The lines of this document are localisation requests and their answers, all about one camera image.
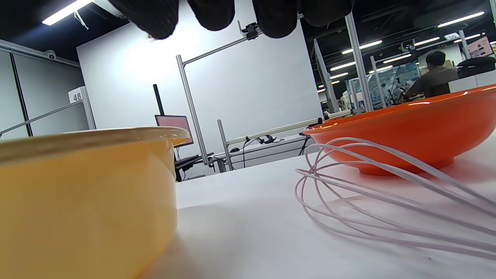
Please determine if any person's right hand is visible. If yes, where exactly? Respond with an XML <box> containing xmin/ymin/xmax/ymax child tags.
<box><xmin>108</xmin><ymin>0</ymin><xmax>354</xmax><ymax>40</ymax></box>

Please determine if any yellow plastic basin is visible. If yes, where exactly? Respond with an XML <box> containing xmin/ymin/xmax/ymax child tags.
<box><xmin>0</xmin><ymin>127</ymin><xmax>190</xmax><ymax>279</ymax></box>

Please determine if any orange plastic bowl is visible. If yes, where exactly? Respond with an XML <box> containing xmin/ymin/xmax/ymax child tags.
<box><xmin>303</xmin><ymin>84</ymin><xmax>496</xmax><ymax>177</ymax></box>

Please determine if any whisk with wooden handle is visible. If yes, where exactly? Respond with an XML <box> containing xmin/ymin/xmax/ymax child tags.
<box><xmin>294</xmin><ymin>138</ymin><xmax>496</xmax><ymax>260</ymax></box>

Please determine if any long ceiling light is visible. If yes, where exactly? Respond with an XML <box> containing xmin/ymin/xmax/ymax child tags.
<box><xmin>41</xmin><ymin>0</ymin><xmax>94</xmax><ymax>26</ymax></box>

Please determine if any black clamp with white antennas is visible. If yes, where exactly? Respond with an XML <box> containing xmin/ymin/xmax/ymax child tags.
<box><xmin>237</xmin><ymin>20</ymin><xmax>265</xmax><ymax>41</ymax></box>

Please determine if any computer monitor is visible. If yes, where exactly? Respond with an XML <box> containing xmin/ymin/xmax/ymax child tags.
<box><xmin>155</xmin><ymin>114</ymin><xmax>194</xmax><ymax>148</ymax></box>

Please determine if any white number sign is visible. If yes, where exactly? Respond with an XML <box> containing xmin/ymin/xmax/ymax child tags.
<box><xmin>68</xmin><ymin>87</ymin><xmax>87</xmax><ymax>104</ymax></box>

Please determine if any black keyboard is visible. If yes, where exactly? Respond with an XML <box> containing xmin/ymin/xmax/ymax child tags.
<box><xmin>175</xmin><ymin>153</ymin><xmax>214</xmax><ymax>169</ymax></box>

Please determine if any rolled beige blind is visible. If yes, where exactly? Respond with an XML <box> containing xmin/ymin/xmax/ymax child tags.
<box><xmin>226</xmin><ymin>110</ymin><xmax>352</xmax><ymax>146</ymax></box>

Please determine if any long white desk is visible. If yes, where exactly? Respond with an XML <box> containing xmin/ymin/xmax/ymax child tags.
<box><xmin>212</xmin><ymin>133</ymin><xmax>322</xmax><ymax>174</ymax></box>

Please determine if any group of ceiling light strips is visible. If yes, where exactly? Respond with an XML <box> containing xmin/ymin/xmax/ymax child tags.
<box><xmin>317</xmin><ymin>11</ymin><xmax>496</xmax><ymax>93</ymax></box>

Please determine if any monitor with pink screen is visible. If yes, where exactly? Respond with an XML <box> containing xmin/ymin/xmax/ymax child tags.
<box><xmin>466</xmin><ymin>35</ymin><xmax>495</xmax><ymax>59</ymax></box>

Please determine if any aluminium profile frame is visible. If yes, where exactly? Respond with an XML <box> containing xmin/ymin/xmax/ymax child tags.
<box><xmin>176</xmin><ymin>12</ymin><xmax>374</xmax><ymax>172</ymax></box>

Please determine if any aluminium profile rail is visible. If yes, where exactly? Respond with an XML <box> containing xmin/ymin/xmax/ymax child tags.
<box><xmin>0</xmin><ymin>86</ymin><xmax>96</xmax><ymax>137</ymax></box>

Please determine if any tangle of black cables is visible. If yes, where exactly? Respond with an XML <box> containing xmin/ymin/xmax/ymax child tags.
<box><xmin>229</xmin><ymin>134</ymin><xmax>278</xmax><ymax>169</ymax></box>

